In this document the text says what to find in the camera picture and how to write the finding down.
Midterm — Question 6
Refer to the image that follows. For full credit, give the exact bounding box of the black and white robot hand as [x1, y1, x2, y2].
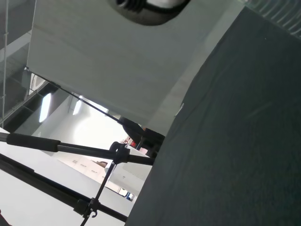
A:
[105, 0, 191, 26]

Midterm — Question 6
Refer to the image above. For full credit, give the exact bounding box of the white backdrop board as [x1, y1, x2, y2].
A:
[26, 0, 246, 138]

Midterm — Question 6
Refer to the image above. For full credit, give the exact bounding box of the person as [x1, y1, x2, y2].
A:
[119, 116, 166, 158]

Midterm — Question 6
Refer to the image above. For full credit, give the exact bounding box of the black bench cloth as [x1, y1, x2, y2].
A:
[124, 6, 301, 226]

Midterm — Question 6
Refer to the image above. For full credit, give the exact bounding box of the black tripod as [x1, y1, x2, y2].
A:
[0, 131, 156, 226]

